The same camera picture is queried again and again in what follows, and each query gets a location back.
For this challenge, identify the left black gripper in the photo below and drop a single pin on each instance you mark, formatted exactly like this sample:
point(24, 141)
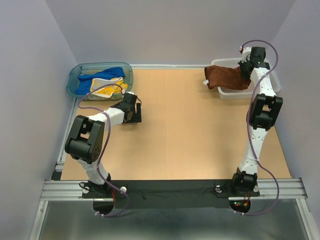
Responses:
point(136, 117)

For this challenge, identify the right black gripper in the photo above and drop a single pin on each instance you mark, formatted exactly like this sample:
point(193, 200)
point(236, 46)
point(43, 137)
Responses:
point(242, 65)

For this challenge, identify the yellow white towel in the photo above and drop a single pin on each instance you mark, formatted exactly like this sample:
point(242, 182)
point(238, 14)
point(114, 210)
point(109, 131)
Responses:
point(106, 88)

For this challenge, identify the brown towel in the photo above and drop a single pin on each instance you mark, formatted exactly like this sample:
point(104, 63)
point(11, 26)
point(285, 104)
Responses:
point(226, 77)

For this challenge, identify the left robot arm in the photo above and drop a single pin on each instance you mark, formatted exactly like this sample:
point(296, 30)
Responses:
point(88, 136)

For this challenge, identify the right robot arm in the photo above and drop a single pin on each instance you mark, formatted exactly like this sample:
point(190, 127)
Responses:
point(262, 114)

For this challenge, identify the white plastic basket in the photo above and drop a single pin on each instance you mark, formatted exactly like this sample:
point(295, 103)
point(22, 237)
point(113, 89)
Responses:
point(228, 94)

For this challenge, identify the blue towel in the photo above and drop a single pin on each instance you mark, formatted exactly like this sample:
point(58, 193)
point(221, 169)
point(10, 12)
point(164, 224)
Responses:
point(112, 77)

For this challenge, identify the teal plastic bin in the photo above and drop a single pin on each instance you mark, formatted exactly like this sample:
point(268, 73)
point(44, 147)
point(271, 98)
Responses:
point(92, 68)

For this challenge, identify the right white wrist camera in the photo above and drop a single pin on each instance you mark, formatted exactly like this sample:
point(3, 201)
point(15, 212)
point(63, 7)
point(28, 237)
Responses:
point(245, 53)

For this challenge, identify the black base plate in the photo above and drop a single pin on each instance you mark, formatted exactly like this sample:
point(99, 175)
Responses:
point(169, 194)

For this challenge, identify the aluminium frame rail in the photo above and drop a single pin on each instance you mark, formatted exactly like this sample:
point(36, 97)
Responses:
point(174, 165)

